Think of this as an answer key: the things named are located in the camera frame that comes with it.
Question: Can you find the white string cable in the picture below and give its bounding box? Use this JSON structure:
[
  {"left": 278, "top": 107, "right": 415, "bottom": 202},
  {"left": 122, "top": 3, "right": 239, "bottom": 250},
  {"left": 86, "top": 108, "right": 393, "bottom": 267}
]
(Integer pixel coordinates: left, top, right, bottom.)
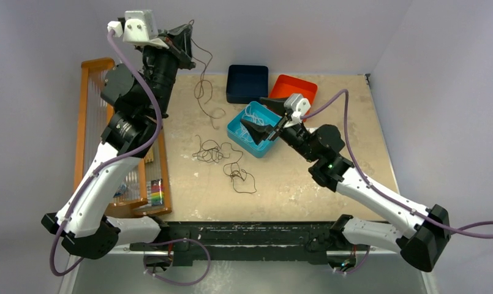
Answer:
[{"left": 235, "top": 104, "right": 271, "bottom": 141}]

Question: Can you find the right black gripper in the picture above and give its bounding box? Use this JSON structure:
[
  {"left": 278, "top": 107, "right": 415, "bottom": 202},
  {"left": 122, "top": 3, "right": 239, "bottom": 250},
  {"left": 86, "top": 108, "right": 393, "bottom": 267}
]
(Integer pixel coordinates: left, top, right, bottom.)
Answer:
[{"left": 240, "top": 97, "right": 318, "bottom": 163}]

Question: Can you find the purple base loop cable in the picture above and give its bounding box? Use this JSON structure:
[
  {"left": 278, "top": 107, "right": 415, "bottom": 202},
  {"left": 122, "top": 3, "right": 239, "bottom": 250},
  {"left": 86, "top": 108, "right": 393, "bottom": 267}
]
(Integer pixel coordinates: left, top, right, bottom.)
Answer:
[{"left": 142, "top": 237, "right": 213, "bottom": 287}]

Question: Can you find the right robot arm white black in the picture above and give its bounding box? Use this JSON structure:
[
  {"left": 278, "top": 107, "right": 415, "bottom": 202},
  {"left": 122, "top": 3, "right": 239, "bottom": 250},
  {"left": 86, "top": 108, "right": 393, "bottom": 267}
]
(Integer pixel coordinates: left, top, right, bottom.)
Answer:
[{"left": 241, "top": 96, "right": 451, "bottom": 273}]

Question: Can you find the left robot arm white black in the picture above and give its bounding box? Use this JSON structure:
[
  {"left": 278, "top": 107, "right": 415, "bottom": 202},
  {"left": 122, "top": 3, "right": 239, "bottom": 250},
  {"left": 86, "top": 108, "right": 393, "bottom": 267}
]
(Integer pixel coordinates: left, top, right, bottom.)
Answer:
[{"left": 42, "top": 23, "right": 195, "bottom": 260}]

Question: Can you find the small wooden block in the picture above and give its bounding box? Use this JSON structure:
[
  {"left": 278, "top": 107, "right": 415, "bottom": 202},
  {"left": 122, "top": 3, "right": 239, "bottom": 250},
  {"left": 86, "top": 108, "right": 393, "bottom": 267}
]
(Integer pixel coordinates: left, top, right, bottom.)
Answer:
[{"left": 144, "top": 149, "right": 154, "bottom": 164}]

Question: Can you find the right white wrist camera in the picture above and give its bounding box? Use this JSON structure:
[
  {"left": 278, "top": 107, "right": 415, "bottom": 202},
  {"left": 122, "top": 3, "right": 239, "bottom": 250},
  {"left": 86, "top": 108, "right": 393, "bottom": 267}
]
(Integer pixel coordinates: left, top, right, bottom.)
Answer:
[{"left": 283, "top": 93, "right": 310, "bottom": 124}]

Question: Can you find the rainbow coloured marker pack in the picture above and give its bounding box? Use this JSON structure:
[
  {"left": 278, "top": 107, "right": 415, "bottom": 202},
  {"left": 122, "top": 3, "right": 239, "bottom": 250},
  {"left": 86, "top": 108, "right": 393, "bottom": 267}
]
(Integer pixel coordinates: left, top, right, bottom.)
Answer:
[{"left": 147, "top": 179, "right": 164, "bottom": 206}]

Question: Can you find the orange square bin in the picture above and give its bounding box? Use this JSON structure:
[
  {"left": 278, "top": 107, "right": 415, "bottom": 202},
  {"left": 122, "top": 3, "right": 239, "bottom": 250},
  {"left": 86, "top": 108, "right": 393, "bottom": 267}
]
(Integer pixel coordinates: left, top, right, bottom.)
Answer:
[{"left": 268, "top": 74, "right": 318, "bottom": 106}]

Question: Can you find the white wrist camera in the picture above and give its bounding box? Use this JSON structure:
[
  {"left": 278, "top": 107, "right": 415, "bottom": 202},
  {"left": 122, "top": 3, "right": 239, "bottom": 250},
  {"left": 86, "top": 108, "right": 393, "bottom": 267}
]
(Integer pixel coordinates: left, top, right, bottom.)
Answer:
[
  {"left": 107, "top": 9, "right": 169, "bottom": 49},
  {"left": 283, "top": 93, "right": 310, "bottom": 124}
]

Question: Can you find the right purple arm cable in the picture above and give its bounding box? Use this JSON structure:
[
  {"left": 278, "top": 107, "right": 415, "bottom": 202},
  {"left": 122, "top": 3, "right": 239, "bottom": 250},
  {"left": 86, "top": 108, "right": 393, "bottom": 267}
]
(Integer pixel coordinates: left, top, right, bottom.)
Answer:
[{"left": 302, "top": 89, "right": 493, "bottom": 240}]

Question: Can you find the light blue square bin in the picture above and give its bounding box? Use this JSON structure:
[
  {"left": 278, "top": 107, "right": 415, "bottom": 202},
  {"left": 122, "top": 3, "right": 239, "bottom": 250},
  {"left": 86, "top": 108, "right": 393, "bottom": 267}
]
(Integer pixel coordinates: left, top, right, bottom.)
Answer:
[{"left": 227, "top": 101, "right": 280, "bottom": 158}]

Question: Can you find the wooden tiered shelf rack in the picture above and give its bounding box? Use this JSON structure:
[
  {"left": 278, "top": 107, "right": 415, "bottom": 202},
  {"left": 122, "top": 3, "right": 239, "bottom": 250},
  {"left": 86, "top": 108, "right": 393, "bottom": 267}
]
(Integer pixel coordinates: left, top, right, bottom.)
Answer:
[{"left": 73, "top": 58, "right": 173, "bottom": 218}]

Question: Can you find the dark navy square bin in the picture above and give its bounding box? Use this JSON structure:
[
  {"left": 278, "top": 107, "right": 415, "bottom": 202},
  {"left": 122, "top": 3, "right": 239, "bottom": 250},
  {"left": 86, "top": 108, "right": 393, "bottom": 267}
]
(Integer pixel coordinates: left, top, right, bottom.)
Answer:
[{"left": 225, "top": 64, "right": 269, "bottom": 104}]

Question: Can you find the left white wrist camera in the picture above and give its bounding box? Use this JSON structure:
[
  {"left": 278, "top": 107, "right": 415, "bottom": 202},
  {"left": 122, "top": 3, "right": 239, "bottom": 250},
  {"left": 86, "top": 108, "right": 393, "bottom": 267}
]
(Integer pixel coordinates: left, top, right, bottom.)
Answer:
[{"left": 107, "top": 9, "right": 169, "bottom": 49}]

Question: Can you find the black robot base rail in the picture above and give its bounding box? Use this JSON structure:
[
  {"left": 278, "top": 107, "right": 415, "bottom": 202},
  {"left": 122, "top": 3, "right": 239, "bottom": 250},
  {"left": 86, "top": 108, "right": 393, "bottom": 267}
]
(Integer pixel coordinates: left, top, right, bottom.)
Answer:
[{"left": 130, "top": 221, "right": 367, "bottom": 266}]

